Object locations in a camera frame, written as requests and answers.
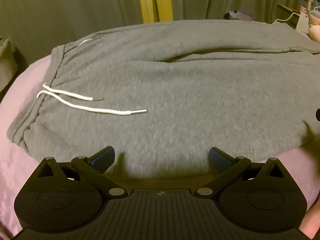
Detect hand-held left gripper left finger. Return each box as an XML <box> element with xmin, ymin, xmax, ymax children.
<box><xmin>37</xmin><ymin>146</ymin><xmax>128</xmax><ymax>198</ymax></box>

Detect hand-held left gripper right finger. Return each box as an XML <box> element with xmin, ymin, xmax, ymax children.
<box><xmin>195</xmin><ymin>147</ymin><xmax>287</xmax><ymax>198</ymax></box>

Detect grey drawstring pants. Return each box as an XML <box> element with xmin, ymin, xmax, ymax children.
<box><xmin>7</xmin><ymin>19</ymin><xmax>320</xmax><ymax>180</ymax></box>

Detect large pink plush toy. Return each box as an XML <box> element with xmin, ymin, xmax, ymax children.
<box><xmin>309</xmin><ymin>25</ymin><xmax>320</xmax><ymax>42</ymax></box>

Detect pink blanket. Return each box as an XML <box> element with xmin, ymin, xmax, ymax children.
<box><xmin>0</xmin><ymin>54</ymin><xmax>320</xmax><ymax>240</ymax></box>

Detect grey and pink plush toy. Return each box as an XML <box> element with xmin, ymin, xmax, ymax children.
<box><xmin>307</xmin><ymin>9</ymin><xmax>320</xmax><ymax>26</ymax></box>

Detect dark bedside shelf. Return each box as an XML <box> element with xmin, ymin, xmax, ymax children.
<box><xmin>277</xmin><ymin>4</ymin><xmax>302</xmax><ymax>28</ymax></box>

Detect grey fabric bin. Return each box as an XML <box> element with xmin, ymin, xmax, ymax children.
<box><xmin>0</xmin><ymin>38</ymin><xmax>18</xmax><ymax>93</ymax></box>

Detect yellow curtain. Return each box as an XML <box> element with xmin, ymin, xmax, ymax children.
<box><xmin>136</xmin><ymin>0</ymin><xmax>175</xmax><ymax>23</ymax></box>

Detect white charging cable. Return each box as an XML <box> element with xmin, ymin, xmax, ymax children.
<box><xmin>271</xmin><ymin>12</ymin><xmax>301</xmax><ymax>26</ymax></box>

